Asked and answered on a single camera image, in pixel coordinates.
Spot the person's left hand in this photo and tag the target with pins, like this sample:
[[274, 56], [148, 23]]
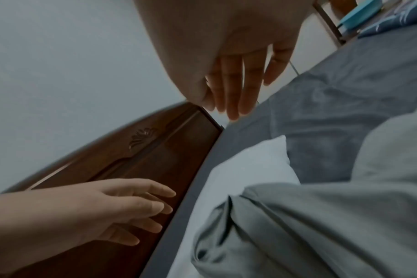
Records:
[[74, 214]]

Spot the person's right hand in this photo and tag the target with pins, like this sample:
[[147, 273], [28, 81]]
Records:
[[222, 40]]

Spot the white pillow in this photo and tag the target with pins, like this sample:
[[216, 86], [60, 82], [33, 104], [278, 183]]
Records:
[[242, 171]]

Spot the grey pillowcase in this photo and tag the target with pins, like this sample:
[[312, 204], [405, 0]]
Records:
[[314, 230]]

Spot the carved brown wooden headboard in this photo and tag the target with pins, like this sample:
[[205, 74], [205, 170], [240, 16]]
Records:
[[132, 163]]

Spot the brown wooden chair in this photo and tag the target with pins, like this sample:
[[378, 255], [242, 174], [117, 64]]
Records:
[[328, 19]]

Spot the blue plastic basin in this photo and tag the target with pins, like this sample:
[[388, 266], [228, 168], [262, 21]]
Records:
[[361, 12]]

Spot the navy patterned quilt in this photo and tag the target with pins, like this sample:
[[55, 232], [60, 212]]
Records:
[[397, 19]]

